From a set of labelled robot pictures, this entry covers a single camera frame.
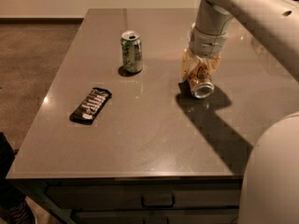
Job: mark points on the dark drawer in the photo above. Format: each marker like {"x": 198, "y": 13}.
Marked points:
{"x": 189, "y": 216}
{"x": 145, "y": 196}

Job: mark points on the dark lower drawer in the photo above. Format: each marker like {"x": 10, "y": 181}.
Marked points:
{"x": 189, "y": 216}

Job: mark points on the dark upper drawer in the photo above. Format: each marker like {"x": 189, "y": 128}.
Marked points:
{"x": 145, "y": 196}

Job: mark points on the green soda can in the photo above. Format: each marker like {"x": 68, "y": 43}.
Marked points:
{"x": 131, "y": 46}

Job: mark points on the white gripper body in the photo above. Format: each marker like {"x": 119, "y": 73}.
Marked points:
{"x": 207, "y": 45}

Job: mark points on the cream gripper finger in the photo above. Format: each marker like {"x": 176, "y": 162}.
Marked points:
{"x": 188, "y": 62}
{"x": 213, "y": 63}

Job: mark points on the orange soda can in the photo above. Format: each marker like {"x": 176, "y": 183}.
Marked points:
{"x": 200, "y": 82}

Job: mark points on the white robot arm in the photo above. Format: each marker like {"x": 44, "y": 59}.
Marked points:
{"x": 270, "y": 189}

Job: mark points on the black snack bar wrapper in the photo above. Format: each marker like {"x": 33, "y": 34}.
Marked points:
{"x": 91, "y": 106}

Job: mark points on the dark shoe at floor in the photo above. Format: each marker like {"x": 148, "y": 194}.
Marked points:
{"x": 11, "y": 199}

